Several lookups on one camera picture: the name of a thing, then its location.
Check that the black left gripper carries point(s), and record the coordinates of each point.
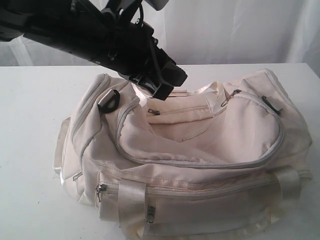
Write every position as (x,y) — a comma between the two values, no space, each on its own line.
(133,52)

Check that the beige fabric duffel bag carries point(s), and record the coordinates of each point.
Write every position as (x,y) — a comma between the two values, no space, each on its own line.
(219,163)

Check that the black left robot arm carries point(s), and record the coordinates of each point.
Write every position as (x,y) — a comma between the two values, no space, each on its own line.
(75,27)

